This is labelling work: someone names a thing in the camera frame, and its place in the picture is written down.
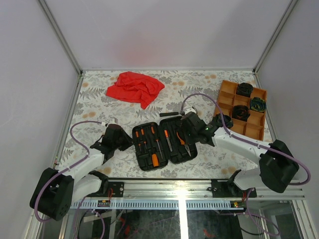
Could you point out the black orange rolled cloth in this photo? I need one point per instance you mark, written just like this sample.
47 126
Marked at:
241 112

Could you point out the red crumpled cloth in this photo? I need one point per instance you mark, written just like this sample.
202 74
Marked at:
135 88

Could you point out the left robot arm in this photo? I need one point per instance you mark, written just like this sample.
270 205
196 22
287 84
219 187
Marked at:
58 188

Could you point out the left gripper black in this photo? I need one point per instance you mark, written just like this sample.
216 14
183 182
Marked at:
129 141

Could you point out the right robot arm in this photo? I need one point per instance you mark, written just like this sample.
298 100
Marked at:
275 167

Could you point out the blue green rolled cloth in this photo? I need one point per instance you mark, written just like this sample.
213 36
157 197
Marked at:
258 104

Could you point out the small orange black screwdriver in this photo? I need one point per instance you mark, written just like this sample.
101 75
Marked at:
144 139

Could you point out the dark rolled cloth top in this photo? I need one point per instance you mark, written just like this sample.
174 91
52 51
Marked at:
244 89

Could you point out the aluminium front rail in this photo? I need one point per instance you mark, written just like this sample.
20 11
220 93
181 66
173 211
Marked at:
146 188

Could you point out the black plastic tool case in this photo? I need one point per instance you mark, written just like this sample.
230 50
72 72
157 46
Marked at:
177 156

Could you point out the steel claw hammer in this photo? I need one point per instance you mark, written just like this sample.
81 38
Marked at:
171 114

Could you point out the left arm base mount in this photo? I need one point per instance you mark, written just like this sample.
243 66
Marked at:
114 190

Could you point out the metal file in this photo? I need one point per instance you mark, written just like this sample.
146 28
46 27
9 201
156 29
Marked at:
168 140

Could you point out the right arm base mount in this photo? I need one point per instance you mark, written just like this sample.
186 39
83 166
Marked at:
223 189

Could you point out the orange handled needle-nose pliers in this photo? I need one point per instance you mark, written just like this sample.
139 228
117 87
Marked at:
182 142

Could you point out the wooden compartment tray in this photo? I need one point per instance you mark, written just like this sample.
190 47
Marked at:
227 99

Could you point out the dark floral rolled cloth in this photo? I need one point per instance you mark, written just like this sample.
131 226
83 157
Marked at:
221 120

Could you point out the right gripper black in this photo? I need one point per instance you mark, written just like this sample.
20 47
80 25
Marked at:
187 140

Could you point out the orange handled tool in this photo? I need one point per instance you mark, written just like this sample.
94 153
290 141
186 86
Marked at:
155 160

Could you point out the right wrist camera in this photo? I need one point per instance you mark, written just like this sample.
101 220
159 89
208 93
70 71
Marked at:
190 110

